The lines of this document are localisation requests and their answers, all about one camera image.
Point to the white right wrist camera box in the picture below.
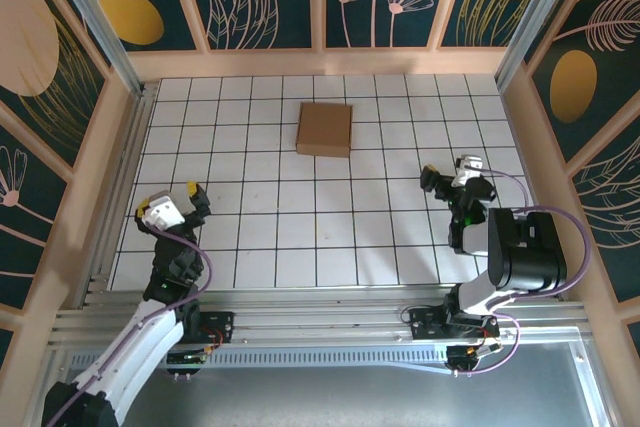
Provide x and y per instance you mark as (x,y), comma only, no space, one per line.
(467,171)

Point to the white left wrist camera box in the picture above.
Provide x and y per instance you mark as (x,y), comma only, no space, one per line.
(163,209)

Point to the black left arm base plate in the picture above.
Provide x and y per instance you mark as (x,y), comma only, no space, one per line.
(220,327)

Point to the dark panel large peach disc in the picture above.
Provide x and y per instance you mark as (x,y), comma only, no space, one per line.
(30,47)

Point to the dark panel single pink flower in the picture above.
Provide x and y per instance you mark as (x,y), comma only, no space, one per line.
(20,207)

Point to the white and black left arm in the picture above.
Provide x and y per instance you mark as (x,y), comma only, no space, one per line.
(130,352)

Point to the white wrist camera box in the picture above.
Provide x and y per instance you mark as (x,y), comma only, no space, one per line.
(467,171)
(163,209)

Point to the grey metal sheet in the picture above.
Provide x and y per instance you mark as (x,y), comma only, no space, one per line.
(320,402)

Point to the aluminium side rail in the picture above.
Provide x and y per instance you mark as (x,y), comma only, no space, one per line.
(125,172)

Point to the dark panel yellow oval feather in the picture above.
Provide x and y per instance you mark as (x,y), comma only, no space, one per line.
(575,82)

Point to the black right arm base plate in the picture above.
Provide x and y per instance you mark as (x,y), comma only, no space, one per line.
(425,327)

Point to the dark panel pink feather lines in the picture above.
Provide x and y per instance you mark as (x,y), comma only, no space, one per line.
(615,207)

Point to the aluminium mounting rail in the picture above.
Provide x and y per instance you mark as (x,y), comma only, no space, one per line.
(325,319)

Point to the aluminium corner post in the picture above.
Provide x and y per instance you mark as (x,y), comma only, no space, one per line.
(102,32)
(535,22)

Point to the brown cardboard box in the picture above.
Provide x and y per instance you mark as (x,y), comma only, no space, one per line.
(325,129)

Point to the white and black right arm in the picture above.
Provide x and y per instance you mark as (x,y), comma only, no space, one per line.
(525,252)

